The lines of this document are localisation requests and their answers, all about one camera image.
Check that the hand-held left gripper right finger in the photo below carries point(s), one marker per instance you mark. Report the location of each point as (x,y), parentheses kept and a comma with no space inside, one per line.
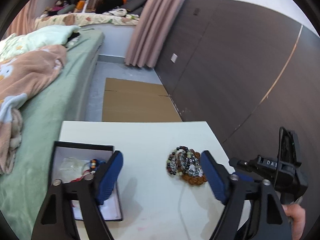
(212,177)

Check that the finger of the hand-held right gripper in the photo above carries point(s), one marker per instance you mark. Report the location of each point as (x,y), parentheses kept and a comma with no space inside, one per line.
(243,164)
(245,177)

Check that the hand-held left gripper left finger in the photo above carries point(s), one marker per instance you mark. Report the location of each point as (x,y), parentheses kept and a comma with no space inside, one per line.
(111,177)

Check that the black jewelry box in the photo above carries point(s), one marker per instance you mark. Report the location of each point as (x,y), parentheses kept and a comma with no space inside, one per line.
(62,158)

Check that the person's right hand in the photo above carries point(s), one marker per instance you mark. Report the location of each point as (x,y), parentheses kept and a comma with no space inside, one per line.
(296,217)

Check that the clear plastic bag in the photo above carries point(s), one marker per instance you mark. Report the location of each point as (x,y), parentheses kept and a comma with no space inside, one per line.
(70,166)

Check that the brown cardboard sheet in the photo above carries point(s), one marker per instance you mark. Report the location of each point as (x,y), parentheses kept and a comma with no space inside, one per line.
(140,102)

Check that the green bed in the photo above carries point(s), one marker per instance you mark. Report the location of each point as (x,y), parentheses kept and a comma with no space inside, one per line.
(62,85)

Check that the peach printed blanket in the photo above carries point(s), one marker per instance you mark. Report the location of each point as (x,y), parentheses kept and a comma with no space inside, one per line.
(27,67)

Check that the light green quilt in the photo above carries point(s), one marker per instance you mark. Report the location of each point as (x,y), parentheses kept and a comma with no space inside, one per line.
(42,36)

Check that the floral bench mat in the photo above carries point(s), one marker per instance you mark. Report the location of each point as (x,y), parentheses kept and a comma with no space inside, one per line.
(95,18)

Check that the pink curtain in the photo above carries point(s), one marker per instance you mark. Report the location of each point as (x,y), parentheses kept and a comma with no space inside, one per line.
(23,20)
(155,22)

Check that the dark grey pillow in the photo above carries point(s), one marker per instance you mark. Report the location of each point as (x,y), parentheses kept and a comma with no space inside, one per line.
(137,2)

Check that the white wall socket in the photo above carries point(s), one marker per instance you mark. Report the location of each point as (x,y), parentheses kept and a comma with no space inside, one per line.
(174,58)

